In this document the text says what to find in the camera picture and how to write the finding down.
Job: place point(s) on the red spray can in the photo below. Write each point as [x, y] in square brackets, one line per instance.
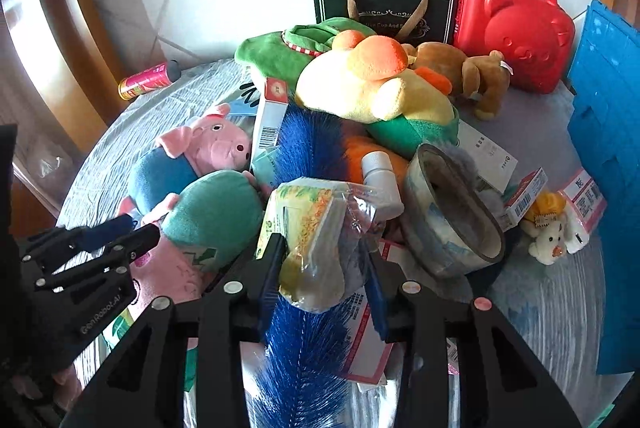
[145, 80]

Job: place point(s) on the green plush toy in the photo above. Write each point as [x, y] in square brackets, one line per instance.
[270, 52]

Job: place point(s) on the grey desktop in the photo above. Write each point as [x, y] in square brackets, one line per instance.
[540, 308]

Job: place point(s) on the orange toy white bottle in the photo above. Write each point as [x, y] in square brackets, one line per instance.
[355, 157]

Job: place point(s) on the person's left hand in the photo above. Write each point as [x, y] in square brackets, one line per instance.
[50, 385]

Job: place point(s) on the large tape roll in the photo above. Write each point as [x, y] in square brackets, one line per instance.
[430, 233]

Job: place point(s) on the small white bottle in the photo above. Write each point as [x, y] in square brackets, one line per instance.
[380, 183]

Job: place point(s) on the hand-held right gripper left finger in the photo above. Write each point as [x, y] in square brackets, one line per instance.
[272, 280]

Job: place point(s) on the pink and white tissue pack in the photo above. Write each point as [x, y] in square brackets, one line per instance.
[365, 348]
[585, 198]

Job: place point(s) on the pink pig plush green dress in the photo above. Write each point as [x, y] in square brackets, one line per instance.
[215, 213]

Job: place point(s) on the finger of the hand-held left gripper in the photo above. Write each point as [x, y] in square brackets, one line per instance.
[140, 243]
[107, 230]

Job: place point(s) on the clear plastic snack bag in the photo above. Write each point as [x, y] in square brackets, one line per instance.
[310, 228]

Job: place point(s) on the white box with barcode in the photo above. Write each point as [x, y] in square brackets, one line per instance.
[525, 195]

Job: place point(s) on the brown bear plush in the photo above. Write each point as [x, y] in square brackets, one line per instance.
[470, 72]

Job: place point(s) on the blue plastic crate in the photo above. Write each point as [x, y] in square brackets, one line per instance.
[610, 107]

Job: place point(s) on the red bear suitcase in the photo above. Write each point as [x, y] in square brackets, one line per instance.
[520, 32]

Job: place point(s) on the white paper packet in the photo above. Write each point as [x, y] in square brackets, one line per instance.
[480, 147]

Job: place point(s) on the white box with red end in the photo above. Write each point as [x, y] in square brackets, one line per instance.
[267, 122]

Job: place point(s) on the blue feather brush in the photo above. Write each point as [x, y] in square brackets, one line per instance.
[300, 358]

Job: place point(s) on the wooden chair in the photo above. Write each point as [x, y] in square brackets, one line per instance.
[75, 32]

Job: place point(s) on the yellow duck plush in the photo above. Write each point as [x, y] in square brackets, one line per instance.
[360, 92]

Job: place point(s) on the pink pig plush blue body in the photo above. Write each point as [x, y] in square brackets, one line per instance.
[220, 142]

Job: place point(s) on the small white duck plush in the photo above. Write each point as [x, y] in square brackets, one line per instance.
[547, 243]

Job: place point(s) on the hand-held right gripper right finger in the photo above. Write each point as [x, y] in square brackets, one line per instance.
[377, 300]

